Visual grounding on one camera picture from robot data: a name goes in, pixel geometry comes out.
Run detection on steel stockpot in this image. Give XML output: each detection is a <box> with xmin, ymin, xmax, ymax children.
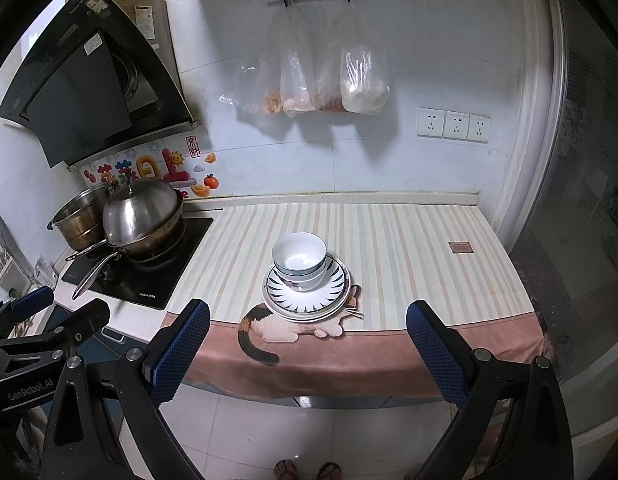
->
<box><xmin>49</xmin><ymin>183</ymin><xmax>114</xmax><ymax>253</ymax></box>

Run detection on white bowl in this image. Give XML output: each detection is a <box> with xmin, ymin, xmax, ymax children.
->
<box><xmin>272</xmin><ymin>232</ymin><xmax>328</xmax><ymax>277</ymax></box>
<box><xmin>274</xmin><ymin>265</ymin><xmax>326</xmax><ymax>292</ymax></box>

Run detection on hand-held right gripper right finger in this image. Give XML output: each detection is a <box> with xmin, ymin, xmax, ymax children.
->
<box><xmin>406</xmin><ymin>300</ymin><xmax>576</xmax><ymax>480</ymax></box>

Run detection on white wall socket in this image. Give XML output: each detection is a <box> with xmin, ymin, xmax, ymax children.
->
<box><xmin>416</xmin><ymin>106</ymin><xmax>446</xmax><ymax>138</ymax></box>
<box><xmin>443</xmin><ymin>110</ymin><xmax>470</xmax><ymax>140</ymax></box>
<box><xmin>466</xmin><ymin>113</ymin><xmax>492</xmax><ymax>143</ymax></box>

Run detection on black range hood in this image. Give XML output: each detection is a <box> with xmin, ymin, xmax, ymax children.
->
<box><xmin>0</xmin><ymin>0</ymin><xmax>202</xmax><ymax>169</ymax></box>

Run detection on glass sliding door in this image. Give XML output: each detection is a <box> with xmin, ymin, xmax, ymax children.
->
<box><xmin>489</xmin><ymin>0</ymin><xmax>618</xmax><ymax>448</ymax></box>

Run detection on clear plastic bag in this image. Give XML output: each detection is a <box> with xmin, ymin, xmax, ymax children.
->
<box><xmin>279</xmin><ymin>5</ymin><xmax>320</xmax><ymax>119</ymax></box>
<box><xmin>220</xmin><ymin>7</ymin><xmax>286</xmax><ymax>117</ymax></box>
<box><xmin>314</xmin><ymin>7</ymin><xmax>348</xmax><ymax>114</ymax></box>
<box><xmin>339</xmin><ymin>2</ymin><xmax>391</xmax><ymax>115</ymax></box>

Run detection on black cooktop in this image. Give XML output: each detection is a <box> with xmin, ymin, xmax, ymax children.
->
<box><xmin>61</xmin><ymin>216</ymin><xmax>214</xmax><ymax>311</ymax></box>

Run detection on striped counter cloth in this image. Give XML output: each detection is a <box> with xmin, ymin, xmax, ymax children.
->
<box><xmin>161</xmin><ymin>202</ymin><xmax>548</xmax><ymax>404</ymax></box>

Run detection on white plate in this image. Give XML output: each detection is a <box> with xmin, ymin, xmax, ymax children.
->
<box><xmin>261</xmin><ymin>260</ymin><xmax>355</xmax><ymax>324</ymax></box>

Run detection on colourful wall stickers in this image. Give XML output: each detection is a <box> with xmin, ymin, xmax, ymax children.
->
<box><xmin>81</xmin><ymin>135</ymin><xmax>220</xmax><ymax>202</ymax></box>

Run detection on blue striped plate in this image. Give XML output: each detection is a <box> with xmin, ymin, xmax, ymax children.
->
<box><xmin>266</xmin><ymin>255</ymin><xmax>350</xmax><ymax>314</ymax></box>

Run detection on steel wok with lid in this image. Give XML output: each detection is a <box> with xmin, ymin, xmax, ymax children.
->
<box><xmin>71</xmin><ymin>174</ymin><xmax>186</xmax><ymax>301</ymax></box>

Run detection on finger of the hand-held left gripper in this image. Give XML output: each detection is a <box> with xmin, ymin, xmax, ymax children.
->
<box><xmin>0</xmin><ymin>298</ymin><xmax>111</xmax><ymax>367</ymax></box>
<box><xmin>0</xmin><ymin>286</ymin><xmax>56</xmax><ymax>342</ymax></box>

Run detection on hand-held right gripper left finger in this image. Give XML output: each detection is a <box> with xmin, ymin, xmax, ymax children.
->
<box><xmin>36</xmin><ymin>298</ymin><xmax>212</xmax><ymax>480</ymax></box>

